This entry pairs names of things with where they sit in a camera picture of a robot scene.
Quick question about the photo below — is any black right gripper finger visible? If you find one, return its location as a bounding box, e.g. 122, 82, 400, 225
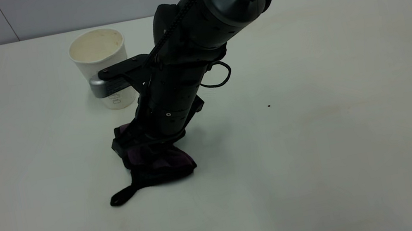
109, 125, 134, 161
159, 129, 189, 145

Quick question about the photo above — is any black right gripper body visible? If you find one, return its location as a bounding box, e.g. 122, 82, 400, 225
123, 51, 219, 144

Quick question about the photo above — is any purple cloth with black trim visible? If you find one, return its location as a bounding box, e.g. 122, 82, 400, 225
97, 113, 201, 208

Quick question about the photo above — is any white paper coffee cup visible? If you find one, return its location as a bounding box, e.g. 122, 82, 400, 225
65, 24, 140, 116

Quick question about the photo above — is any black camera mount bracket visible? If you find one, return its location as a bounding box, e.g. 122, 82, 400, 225
96, 53, 153, 83

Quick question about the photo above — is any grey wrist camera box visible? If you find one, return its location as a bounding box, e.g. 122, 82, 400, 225
89, 70, 133, 100

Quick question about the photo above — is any thin black looped cable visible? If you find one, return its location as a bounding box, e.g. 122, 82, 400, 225
197, 59, 234, 91

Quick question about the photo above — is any black braided cable sleeve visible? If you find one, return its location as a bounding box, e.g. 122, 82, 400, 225
139, 0, 237, 65

